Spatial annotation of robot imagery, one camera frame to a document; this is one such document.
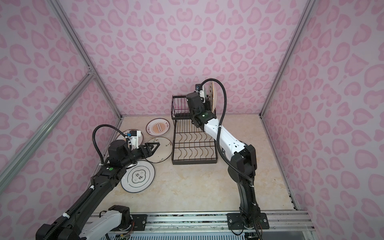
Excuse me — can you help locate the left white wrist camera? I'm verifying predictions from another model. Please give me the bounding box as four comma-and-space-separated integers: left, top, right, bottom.
126, 130, 143, 150

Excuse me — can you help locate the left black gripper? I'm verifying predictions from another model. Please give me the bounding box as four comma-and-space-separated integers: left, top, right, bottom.
121, 141, 160, 168

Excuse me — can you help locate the white plate black cloud outline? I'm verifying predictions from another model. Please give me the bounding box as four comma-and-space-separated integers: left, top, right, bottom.
121, 161, 155, 193

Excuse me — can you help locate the black wire dish rack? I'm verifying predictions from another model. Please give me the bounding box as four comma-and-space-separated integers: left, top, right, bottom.
171, 96, 218, 165

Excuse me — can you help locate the small orange sunburst plate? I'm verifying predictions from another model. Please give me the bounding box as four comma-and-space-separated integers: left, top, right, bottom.
146, 118, 170, 137

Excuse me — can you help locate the aluminium frame diagonal strut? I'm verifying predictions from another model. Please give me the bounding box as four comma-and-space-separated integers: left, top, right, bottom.
1, 71, 94, 193

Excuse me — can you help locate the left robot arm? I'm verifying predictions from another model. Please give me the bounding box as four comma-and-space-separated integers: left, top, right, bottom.
36, 140, 161, 240

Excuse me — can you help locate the cream plum blossom plate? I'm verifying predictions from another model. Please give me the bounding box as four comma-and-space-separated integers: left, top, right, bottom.
146, 137, 173, 164

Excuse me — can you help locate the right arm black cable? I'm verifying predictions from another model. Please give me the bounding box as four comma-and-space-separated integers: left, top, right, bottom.
200, 78, 254, 182

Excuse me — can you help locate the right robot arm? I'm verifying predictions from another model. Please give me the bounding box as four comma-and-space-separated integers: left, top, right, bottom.
186, 92, 261, 228

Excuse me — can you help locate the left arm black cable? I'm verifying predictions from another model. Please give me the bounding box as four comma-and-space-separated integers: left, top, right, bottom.
92, 124, 128, 165

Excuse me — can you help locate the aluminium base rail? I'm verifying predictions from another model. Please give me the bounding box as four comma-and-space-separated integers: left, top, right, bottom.
99, 210, 319, 240

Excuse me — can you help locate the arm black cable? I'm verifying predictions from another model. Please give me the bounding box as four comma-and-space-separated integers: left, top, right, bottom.
200, 78, 254, 182
92, 124, 128, 165

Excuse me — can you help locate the white star cat plate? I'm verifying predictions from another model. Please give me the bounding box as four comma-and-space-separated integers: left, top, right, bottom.
208, 82, 217, 113

